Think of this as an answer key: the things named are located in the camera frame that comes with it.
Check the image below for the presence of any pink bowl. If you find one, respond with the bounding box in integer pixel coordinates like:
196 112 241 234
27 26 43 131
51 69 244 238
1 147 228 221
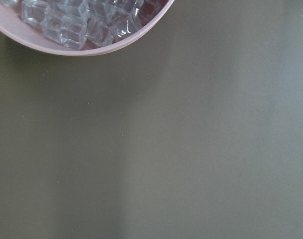
0 0 174 57

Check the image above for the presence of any clear ice cubes pile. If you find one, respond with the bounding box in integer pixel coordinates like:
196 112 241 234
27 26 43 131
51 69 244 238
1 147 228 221
0 0 167 50

